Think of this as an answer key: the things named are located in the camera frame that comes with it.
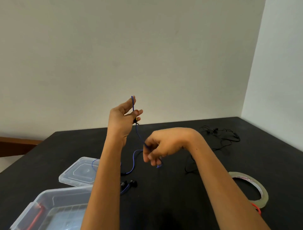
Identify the clear plastic box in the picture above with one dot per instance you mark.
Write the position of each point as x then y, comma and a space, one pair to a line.
59, 201

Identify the clear tape roll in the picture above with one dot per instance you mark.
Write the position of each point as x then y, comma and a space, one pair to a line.
265, 197

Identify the clear plastic lid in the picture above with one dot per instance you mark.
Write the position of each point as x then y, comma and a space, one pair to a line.
75, 173

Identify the brown wooden furniture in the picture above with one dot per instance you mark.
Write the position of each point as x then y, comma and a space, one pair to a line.
14, 147

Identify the person's left hand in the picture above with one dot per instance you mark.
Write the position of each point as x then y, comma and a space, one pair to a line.
119, 123

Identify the person's right forearm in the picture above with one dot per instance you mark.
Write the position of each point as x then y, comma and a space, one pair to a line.
225, 189

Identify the person's right hand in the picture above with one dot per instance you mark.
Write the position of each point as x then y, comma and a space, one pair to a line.
170, 142

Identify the person's left forearm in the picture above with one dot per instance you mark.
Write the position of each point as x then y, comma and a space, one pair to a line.
104, 189

